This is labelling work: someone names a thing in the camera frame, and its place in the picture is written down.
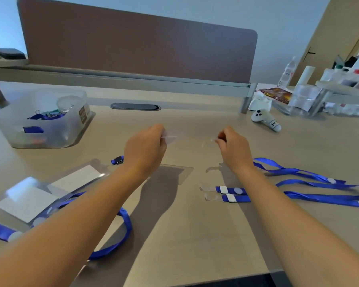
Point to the tan wooden door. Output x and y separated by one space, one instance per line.
332 32

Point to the white paper roll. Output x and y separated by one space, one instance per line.
306 74

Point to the person's right hand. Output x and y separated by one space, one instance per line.
236 149

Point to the person's right forearm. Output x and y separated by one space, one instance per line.
287 230

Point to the person's left forearm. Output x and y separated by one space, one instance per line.
62 236

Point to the dark red snack bag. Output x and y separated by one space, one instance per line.
276 95

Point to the person's left hand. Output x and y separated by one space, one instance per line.
145 149

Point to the white paper box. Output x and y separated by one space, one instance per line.
261 103

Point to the translucent plastic storage bin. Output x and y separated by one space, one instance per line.
62 134

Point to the clear plastic ball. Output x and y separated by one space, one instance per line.
68 103

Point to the pile of colourful binder clips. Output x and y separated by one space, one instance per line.
52 112

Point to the brown desk divider panel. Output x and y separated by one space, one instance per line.
137 41

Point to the grey metal desk shelf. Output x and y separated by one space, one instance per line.
341 88
137 82

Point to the white handheld controller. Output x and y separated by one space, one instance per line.
261 116

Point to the small black case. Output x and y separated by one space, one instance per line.
12 53

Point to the clear plastic water bottle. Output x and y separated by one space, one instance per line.
287 74

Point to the clear plastic bag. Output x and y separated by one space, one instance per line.
305 98

